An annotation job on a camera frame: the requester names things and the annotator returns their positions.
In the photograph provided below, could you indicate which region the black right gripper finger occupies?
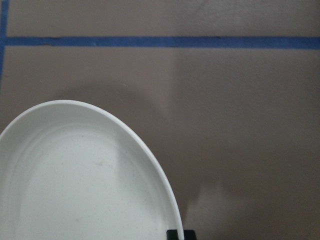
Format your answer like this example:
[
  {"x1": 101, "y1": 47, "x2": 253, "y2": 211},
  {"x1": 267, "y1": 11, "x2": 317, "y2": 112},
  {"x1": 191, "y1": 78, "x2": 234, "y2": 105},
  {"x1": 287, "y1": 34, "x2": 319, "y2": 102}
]
[{"x1": 166, "y1": 229, "x2": 197, "y2": 240}]

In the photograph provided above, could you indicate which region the cream round plate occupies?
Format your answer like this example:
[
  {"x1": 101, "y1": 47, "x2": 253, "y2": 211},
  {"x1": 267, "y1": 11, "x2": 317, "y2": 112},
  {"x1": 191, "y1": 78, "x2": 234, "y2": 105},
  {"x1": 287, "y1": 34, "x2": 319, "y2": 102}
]
[{"x1": 0, "y1": 100, "x2": 185, "y2": 240}]

